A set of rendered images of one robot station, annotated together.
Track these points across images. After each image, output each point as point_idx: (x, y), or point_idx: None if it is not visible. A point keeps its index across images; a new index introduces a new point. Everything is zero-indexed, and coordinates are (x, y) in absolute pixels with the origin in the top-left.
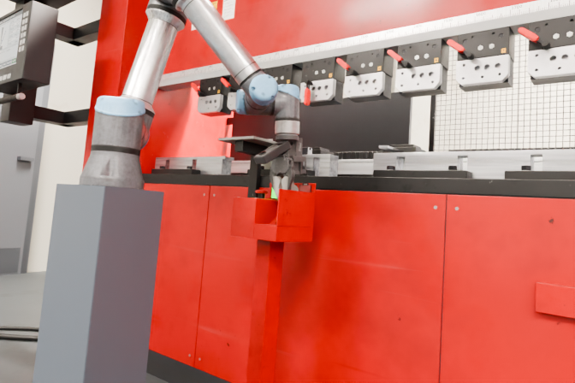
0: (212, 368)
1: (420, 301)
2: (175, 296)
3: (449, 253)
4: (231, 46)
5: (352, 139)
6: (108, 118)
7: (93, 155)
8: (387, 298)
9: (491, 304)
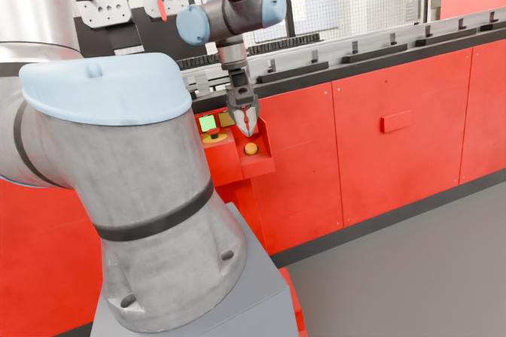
0: None
1: (324, 155)
2: (83, 269)
3: (337, 119)
4: None
5: (153, 50)
6: (161, 132)
7: (159, 246)
8: (304, 163)
9: (361, 138)
